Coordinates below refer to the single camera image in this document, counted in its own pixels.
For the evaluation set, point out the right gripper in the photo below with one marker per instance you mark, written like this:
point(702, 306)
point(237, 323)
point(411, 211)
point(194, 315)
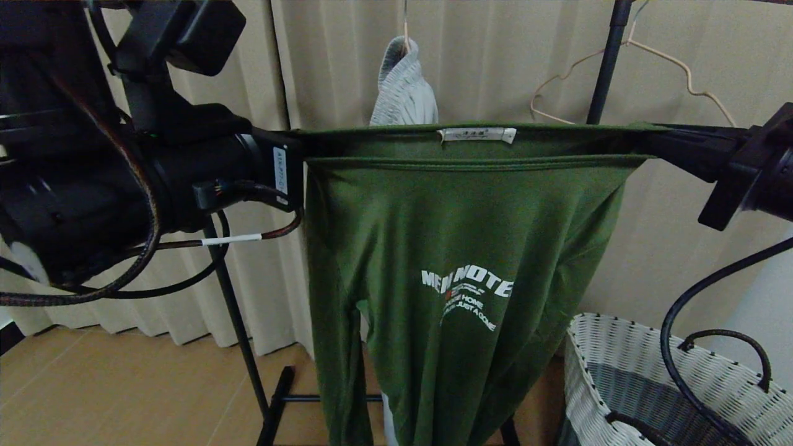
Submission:
point(762, 173)

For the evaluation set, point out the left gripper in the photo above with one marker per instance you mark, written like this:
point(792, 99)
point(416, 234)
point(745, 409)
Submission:
point(210, 167)

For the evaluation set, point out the pale grey shorts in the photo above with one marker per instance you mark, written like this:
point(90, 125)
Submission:
point(403, 93)

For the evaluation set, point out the pink clothes hanger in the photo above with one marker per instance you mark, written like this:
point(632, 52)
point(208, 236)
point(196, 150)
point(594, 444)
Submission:
point(406, 31)
point(687, 77)

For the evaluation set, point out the green garment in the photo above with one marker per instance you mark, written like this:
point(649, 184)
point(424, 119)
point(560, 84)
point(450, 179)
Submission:
point(464, 217)

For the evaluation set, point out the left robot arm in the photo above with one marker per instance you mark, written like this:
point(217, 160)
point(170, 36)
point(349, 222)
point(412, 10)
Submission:
point(56, 186)

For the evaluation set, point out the black clothes rack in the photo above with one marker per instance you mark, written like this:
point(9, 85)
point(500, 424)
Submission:
point(238, 328)

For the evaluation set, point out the white laundry basket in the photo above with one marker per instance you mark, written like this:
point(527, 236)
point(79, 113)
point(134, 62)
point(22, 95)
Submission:
point(619, 359)

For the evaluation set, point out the beige curtain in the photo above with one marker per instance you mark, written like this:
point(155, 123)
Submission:
point(495, 62)

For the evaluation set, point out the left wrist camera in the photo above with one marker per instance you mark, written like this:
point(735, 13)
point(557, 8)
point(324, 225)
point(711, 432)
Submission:
point(204, 31)

